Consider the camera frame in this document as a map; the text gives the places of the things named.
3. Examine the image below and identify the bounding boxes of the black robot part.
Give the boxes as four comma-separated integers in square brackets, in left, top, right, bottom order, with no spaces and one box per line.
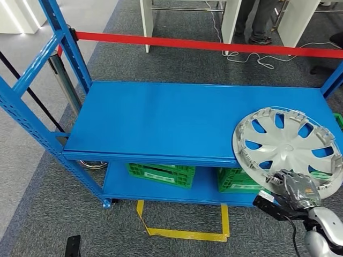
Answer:
[65,235,82,257]

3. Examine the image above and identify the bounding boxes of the green plastic crate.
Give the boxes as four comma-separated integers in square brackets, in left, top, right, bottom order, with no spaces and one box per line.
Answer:
[126,162,196,190]
[217,167,330,194]
[333,113,343,133]

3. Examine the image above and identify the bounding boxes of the yellow tape U outline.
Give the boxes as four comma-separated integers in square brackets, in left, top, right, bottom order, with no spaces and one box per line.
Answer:
[136,200,230,243]

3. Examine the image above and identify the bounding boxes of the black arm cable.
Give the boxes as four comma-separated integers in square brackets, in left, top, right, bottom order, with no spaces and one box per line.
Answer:
[284,215,298,257]

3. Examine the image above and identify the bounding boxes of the chrome stanchion with grey cap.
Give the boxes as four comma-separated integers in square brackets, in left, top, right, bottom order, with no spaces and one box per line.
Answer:
[48,51,110,170]

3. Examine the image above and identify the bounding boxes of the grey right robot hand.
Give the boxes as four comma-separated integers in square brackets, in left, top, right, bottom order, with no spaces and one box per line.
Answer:
[267,169,323,211]

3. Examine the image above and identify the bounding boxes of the white lit plinth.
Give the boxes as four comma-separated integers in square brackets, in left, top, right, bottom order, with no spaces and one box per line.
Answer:
[0,0,48,34]

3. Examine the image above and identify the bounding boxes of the white desk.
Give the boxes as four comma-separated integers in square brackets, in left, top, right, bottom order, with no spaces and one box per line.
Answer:
[277,0,321,49]
[140,0,242,56]

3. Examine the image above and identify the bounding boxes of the person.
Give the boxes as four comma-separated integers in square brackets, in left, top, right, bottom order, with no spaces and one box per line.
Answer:
[235,0,279,46]

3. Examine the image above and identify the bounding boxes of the silver plastic wheel hubcap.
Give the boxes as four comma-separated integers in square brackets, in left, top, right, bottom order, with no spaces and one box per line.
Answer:
[232,106,343,200]

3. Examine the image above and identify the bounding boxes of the red barrier belt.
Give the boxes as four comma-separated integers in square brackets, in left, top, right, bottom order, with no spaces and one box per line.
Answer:
[57,31,343,59]

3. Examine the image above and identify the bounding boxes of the blue metal shelf rack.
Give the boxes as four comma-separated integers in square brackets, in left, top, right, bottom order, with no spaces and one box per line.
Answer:
[0,0,343,210]

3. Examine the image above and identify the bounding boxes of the white looped cable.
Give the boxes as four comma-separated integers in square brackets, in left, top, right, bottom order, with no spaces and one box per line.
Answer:
[205,0,343,70]

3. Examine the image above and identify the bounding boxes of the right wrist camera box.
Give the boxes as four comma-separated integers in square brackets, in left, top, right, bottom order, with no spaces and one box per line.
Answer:
[252,190,308,221]

